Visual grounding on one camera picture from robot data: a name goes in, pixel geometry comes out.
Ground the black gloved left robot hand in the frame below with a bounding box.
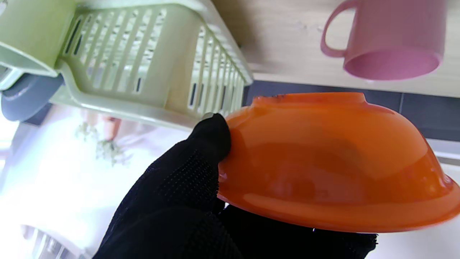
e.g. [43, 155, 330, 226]
[92, 113, 378, 259]

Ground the orange plastic bowl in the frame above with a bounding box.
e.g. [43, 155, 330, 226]
[217, 92, 460, 233]

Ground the grey round plate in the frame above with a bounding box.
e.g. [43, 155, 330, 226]
[0, 74, 65, 122]

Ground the pink plastic mug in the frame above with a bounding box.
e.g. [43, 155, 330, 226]
[321, 0, 448, 81]

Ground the printed kitchen backdrop banner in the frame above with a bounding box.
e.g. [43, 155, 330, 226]
[0, 81, 460, 259]

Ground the green plastic dish rack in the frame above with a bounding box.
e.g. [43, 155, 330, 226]
[50, 0, 254, 130]

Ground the green cutlery holder cup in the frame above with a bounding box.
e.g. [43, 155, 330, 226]
[0, 0, 78, 78]

